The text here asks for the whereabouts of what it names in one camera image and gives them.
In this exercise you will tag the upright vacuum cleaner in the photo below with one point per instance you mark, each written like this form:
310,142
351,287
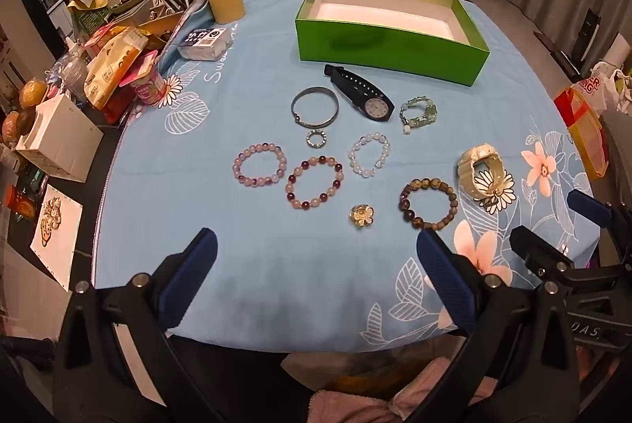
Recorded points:
587,28

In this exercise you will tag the red and yellow shopping bag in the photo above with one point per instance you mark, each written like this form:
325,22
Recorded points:
582,131

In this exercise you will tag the white card with gold print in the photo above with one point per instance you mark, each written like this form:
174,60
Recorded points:
64,245

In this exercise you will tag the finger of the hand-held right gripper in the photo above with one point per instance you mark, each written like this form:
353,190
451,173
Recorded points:
587,206
538,250

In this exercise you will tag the green cardboard box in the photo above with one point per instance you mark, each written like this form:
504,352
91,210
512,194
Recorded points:
370,43

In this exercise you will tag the silver bangle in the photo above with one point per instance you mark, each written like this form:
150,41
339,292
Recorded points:
316,90

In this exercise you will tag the black wristwatch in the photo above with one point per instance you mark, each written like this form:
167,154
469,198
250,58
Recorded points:
355,87

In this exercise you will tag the clear plastic box black label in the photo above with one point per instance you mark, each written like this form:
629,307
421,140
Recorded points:
202,39

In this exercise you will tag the cream wristwatch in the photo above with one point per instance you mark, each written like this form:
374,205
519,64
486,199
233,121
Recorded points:
474,156

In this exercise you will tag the pink yogurt cup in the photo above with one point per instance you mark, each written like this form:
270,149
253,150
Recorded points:
150,90

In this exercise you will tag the gold flower brooch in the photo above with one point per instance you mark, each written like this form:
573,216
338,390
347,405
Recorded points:
362,215

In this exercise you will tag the white plastic bag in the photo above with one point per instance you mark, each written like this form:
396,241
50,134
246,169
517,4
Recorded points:
602,82

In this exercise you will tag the orange fruit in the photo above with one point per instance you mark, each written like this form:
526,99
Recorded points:
32,92
17,127

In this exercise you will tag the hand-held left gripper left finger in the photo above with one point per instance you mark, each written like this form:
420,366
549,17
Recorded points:
190,277

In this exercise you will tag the yellow snack bag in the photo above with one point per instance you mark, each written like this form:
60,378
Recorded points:
111,67

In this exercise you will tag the blue floral tablecloth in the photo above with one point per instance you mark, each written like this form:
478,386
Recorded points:
247,255

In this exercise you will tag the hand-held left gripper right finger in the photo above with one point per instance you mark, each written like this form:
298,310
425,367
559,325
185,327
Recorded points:
447,280

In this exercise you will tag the white cardboard box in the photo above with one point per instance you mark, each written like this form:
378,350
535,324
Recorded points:
54,141

